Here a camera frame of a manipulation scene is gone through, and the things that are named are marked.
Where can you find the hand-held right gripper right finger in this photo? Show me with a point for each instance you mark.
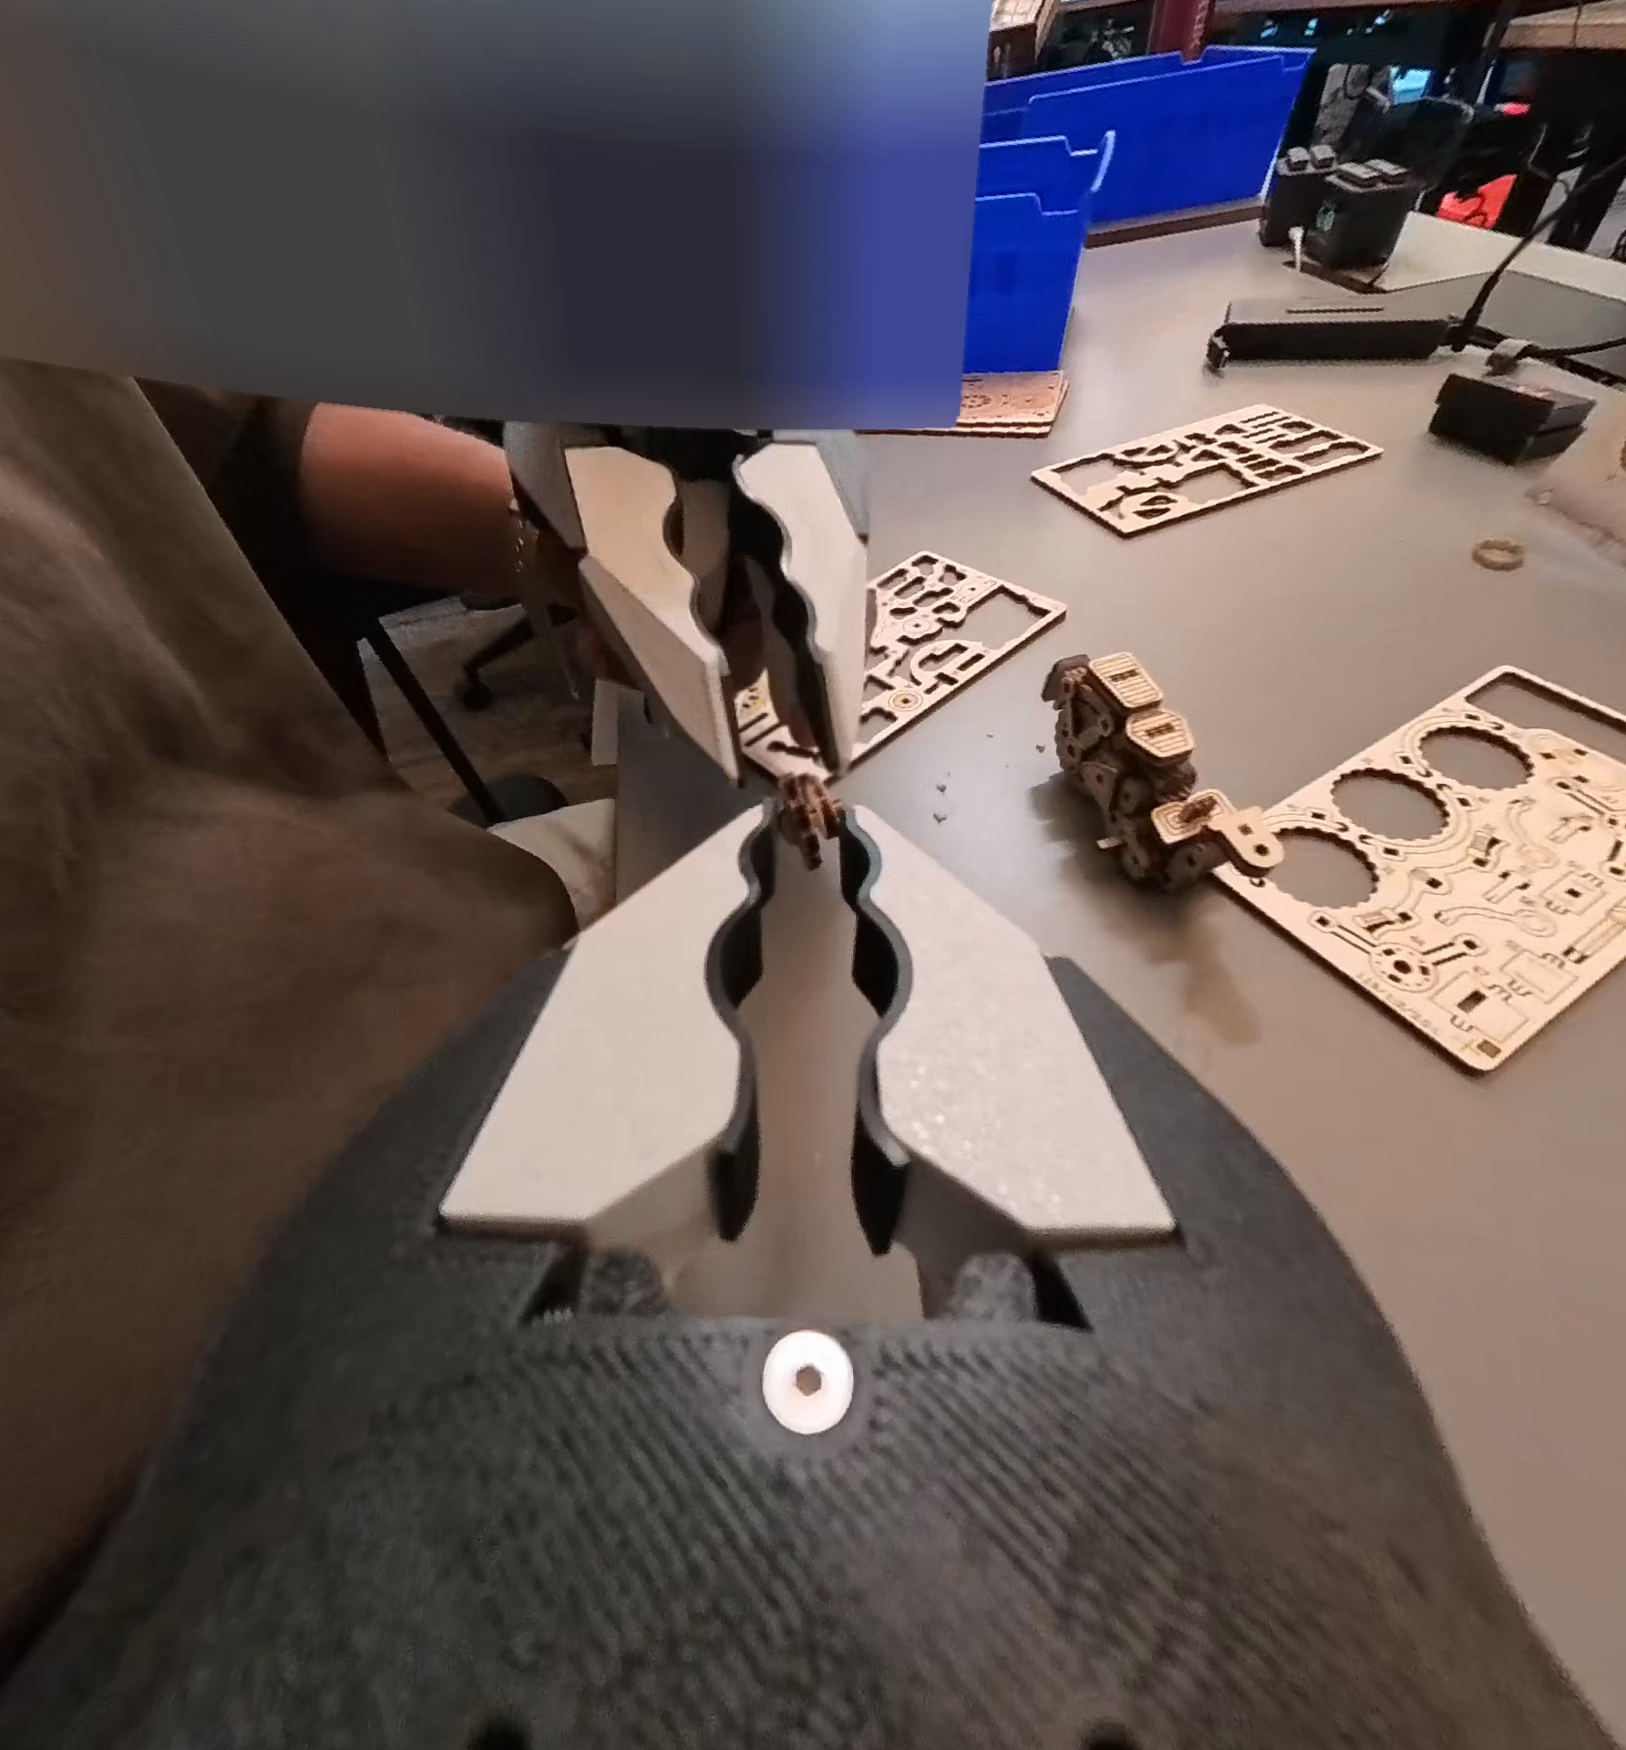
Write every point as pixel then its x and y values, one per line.
pixel 1017 1081

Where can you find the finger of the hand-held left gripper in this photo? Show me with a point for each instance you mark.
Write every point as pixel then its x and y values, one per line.
pixel 820 572
pixel 651 603

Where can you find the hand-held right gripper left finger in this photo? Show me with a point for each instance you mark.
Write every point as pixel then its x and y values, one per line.
pixel 596 1081

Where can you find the small wooden gear piece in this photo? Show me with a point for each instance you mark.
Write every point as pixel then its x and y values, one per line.
pixel 809 814

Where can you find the person's left forearm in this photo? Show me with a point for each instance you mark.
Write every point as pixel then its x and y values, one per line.
pixel 402 504

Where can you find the grey desk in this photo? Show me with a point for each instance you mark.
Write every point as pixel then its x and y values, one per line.
pixel 1374 1205

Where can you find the person's left hand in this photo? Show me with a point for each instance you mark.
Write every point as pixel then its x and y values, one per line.
pixel 560 607

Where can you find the laser-cut wooden puzzle sheet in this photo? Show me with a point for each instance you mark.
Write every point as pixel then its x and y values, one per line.
pixel 1059 480
pixel 900 708

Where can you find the black office chair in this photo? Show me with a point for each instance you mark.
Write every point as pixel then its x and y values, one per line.
pixel 411 683

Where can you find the dark brown wooden board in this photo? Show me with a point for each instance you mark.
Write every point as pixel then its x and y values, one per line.
pixel 1017 400

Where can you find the assembled wooden mechanical model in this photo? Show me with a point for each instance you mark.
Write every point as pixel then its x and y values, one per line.
pixel 1141 780

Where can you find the person's brown shirt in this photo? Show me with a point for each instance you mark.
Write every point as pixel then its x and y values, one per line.
pixel 143 821

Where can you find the long black bar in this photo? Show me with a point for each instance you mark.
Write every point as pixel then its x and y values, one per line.
pixel 1327 330

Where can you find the wooden sheet with round holes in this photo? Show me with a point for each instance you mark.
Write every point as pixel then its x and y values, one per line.
pixel 1550 875

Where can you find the black battery charger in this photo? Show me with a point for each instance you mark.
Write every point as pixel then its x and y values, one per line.
pixel 1340 203

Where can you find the small black box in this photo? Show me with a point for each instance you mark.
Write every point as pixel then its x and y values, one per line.
pixel 1510 417

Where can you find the grey flat box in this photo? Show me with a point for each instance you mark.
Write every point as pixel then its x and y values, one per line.
pixel 1580 320

